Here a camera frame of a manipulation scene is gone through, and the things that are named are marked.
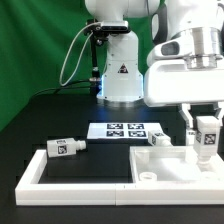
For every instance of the white marker tag sheet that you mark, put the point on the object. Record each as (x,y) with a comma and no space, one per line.
(121,130)

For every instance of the white U-shaped fence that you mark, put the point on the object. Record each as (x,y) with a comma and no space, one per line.
(31,192)

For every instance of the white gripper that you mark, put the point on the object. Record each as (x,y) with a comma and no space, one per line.
(170,82)

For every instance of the white square table top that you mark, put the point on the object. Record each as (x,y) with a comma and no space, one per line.
(173,164)

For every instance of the fixed camera on stand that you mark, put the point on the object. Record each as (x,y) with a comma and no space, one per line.
(99,33)

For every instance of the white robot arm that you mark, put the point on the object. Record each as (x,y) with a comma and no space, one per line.
(186,65)

